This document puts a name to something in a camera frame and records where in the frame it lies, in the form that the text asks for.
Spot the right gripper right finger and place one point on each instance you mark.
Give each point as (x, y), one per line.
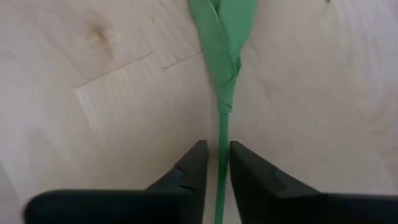
(273, 202)

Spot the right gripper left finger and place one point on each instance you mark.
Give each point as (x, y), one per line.
(174, 205)

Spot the red artificial tulip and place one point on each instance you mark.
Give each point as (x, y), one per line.
(222, 46)

